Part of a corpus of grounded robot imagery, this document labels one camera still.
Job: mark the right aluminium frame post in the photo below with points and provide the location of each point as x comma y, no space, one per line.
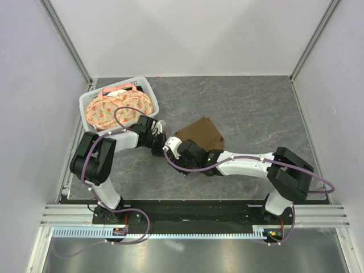
315,37

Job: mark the brown cloth napkin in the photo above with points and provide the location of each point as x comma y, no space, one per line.
204,133

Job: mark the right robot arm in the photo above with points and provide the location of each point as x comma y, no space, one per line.
288,173

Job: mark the left aluminium frame post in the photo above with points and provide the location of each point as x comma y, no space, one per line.
61,30

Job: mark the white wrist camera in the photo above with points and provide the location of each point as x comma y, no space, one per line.
158,127
172,144

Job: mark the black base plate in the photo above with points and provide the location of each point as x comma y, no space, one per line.
191,215

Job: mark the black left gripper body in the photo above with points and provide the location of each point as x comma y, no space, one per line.
158,142

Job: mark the aluminium frame post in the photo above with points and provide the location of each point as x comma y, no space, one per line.
61,30
315,37

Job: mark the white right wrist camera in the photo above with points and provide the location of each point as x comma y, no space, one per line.
172,144

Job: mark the slotted cable duct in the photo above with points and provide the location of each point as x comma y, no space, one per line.
113,233

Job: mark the orange floral mesh bag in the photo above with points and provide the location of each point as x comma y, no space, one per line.
105,112

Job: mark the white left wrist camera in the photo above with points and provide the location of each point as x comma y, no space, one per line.
158,127

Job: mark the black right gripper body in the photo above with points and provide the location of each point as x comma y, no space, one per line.
182,162

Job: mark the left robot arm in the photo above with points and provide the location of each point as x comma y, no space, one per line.
93,158

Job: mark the white cloth in basket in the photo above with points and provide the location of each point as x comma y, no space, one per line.
116,93

